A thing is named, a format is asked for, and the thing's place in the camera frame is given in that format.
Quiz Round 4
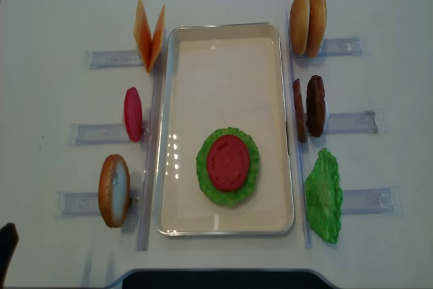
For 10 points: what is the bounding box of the green lettuce leaf on tray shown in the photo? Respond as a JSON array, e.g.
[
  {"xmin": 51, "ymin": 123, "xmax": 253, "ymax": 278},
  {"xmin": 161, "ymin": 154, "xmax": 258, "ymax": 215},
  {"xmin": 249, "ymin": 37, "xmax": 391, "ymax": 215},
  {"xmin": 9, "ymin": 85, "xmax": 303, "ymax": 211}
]
[{"xmin": 196, "ymin": 127, "xmax": 260, "ymax": 207}]

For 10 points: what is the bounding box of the bread bun slice left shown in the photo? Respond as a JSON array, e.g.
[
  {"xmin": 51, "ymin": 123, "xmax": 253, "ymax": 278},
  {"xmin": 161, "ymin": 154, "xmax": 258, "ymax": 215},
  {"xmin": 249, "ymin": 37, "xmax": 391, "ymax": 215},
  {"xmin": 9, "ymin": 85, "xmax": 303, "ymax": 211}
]
[{"xmin": 98, "ymin": 154, "xmax": 131, "ymax": 228}]

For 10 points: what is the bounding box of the left orange cheese slice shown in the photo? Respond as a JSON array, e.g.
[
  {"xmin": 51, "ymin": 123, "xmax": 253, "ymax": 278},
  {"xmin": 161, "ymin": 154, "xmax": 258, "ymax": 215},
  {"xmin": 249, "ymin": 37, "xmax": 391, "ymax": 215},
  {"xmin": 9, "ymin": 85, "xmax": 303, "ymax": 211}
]
[{"xmin": 133, "ymin": 0, "xmax": 152, "ymax": 73}]

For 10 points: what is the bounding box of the clear acrylic right rack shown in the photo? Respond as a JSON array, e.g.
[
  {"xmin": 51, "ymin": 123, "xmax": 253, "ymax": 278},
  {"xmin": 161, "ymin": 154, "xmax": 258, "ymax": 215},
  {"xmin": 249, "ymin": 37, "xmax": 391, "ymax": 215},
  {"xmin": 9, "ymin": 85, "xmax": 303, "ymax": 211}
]
[{"xmin": 285, "ymin": 13, "xmax": 403, "ymax": 248}]

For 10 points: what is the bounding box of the clear acrylic rack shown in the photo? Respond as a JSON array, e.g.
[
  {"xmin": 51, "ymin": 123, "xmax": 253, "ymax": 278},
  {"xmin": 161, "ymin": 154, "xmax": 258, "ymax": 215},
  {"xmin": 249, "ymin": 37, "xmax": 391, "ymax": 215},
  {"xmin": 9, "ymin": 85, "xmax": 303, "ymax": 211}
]
[
  {"xmin": 285, "ymin": 13, "xmax": 403, "ymax": 248},
  {"xmin": 56, "ymin": 36, "xmax": 167, "ymax": 251}
]

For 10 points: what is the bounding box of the red tomato slice on tray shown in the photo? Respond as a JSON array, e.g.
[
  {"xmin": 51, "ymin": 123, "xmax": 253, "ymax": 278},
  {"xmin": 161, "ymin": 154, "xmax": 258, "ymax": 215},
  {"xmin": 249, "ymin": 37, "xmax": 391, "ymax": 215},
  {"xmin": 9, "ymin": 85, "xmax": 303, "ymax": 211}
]
[{"xmin": 206, "ymin": 135, "xmax": 250, "ymax": 192}]

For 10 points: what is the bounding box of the dark brown meat patty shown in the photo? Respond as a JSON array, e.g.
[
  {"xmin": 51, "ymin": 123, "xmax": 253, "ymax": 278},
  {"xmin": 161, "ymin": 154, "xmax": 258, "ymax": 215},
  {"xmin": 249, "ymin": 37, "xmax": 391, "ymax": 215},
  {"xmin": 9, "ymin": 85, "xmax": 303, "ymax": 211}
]
[{"xmin": 306, "ymin": 75, "xmax": 326, "ymax": 137}]

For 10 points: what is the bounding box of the red tomato slice standing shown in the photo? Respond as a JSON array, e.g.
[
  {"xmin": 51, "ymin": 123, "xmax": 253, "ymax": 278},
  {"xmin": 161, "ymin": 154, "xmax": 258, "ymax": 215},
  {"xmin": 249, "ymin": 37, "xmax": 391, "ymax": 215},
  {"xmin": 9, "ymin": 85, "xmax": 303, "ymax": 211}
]
[{"xmin": 124, "ymin": 87, "xmax": 143, "ymax": 142}]

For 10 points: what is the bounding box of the silver metal baking tray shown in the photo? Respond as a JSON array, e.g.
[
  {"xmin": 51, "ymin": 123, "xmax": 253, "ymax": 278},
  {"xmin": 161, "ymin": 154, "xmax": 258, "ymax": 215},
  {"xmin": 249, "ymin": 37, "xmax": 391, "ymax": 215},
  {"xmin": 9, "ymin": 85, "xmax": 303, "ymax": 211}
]
[{"xmin": 153, "ymin": 23, "xmax": 294, "ymax": 236}]

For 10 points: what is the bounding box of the clear acrylic left rack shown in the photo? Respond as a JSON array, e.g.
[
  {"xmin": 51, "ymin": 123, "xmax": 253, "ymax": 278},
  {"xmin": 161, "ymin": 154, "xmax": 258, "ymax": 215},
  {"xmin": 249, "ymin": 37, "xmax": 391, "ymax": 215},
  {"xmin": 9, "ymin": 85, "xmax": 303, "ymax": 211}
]
[{"xmin": 56, "ymin": 36, "xmax": 167, "ymax": 251}]

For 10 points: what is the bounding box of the thin brown meat patty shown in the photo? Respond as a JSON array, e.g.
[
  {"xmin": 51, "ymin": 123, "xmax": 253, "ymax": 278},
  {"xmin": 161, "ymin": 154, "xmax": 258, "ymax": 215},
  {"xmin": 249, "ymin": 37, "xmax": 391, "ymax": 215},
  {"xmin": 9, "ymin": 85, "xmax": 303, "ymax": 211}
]
[{"xmin": 292, "ymin": 79, "xmax": 307, "ymax": 143}]

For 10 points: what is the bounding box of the black left robot part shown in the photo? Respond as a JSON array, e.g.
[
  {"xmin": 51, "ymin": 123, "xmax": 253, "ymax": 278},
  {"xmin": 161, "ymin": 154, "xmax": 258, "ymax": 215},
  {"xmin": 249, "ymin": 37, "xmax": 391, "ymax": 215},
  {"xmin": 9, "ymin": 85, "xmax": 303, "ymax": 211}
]
[{"xmin": 0, "ymin": 223, "xmax": 19, "ymax": 285}]

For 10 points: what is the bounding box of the green lettuce leaf standing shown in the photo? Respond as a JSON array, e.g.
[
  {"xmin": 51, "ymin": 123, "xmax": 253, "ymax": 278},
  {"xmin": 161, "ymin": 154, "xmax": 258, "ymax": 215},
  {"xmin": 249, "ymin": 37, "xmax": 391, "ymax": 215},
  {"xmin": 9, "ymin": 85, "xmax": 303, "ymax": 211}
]
[{"xmin": 305, "ymin": 148, "xmax": 343, "ymax": 244}]

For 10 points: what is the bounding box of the orange cheese slice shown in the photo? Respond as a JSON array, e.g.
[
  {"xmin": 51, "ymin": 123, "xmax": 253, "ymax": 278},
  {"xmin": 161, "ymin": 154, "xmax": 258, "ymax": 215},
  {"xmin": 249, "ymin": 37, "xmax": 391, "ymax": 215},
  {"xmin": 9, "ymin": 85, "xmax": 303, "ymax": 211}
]
[
  {"xmin": 149, "ymin": 5, "xmax": 165, "ymax": 71},
  {"xmin": 133, "ymin": 0, "xmax": 152, "ymax": 73}
]

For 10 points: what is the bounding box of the right orange cheese slice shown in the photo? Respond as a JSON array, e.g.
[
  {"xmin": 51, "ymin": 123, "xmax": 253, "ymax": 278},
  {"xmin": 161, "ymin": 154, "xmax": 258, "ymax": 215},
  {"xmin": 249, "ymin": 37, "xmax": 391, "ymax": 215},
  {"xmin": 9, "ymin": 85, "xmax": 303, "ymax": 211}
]
[{"xmin": 149, "ymin": 5, "xmax": 165, "ymax": 71}]

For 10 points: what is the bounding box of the dark base bottom edge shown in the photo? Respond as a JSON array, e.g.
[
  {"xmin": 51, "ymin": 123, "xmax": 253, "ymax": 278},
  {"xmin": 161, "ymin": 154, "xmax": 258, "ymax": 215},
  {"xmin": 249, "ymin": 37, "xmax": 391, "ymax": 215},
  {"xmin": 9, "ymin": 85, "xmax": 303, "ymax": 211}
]
[{"xmin": 122, "ymin": 269, "xmax": 336, "ymax": 288}]

